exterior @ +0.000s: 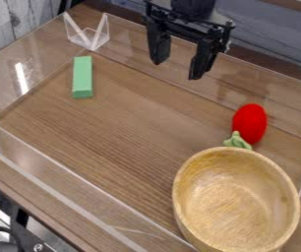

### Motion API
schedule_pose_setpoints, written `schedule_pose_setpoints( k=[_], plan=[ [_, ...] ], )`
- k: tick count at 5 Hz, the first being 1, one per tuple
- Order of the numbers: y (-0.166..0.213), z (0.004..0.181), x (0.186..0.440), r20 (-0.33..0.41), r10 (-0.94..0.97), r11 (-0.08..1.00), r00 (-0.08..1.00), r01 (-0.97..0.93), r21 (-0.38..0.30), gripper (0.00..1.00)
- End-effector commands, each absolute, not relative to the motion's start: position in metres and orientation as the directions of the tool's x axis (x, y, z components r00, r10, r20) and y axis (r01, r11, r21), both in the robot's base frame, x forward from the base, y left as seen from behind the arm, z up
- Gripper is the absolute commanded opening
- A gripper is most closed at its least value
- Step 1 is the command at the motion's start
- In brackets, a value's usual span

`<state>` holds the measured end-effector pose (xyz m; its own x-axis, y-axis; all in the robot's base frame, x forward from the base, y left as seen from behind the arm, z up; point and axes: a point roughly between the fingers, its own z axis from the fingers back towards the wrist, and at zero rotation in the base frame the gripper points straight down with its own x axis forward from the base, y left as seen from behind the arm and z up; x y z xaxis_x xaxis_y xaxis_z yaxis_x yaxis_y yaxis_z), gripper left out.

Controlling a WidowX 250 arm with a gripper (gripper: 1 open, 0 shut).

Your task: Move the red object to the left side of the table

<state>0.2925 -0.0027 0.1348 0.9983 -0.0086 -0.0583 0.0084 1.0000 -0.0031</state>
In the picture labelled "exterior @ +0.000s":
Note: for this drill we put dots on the clear acrylic tray walls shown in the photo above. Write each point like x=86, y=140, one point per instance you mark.
x=89, y=164

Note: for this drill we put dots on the black table leg frame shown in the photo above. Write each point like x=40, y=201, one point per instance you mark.
x=16, y=238

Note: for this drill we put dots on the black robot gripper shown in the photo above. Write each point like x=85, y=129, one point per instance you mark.
x=190, y=19

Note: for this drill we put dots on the red knitted strawberry toy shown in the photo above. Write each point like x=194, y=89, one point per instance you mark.
x=249, y=127

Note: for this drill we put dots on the green rectangular block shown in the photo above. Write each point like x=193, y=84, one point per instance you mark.
x=82, y=80

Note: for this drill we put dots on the round wooden bowl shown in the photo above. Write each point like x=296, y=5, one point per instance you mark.
x=236, y=202

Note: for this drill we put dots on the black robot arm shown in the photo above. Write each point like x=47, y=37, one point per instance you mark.
x=194, y=21

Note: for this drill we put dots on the clear acrylic corner bracket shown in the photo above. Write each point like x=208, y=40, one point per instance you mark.
x=89, y=38

